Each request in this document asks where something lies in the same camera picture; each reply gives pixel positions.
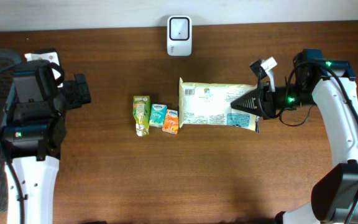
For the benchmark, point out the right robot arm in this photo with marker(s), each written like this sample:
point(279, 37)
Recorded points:
point(331, 86)

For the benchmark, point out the orange tissue pack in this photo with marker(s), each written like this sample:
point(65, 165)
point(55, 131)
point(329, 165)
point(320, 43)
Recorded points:
point(171, 123)

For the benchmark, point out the green juice carton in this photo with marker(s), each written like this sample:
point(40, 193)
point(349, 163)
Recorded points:
point(141, 114)

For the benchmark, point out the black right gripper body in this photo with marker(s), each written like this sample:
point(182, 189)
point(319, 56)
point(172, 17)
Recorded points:
point(263, 101)

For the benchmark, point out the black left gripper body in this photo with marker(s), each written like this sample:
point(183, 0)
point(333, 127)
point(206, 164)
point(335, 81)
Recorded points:
point(81, 88)

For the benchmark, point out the teal tissue pack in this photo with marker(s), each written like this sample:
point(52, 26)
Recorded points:
point(157, 115)

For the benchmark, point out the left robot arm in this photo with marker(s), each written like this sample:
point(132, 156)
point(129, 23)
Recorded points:
point(32, 133)

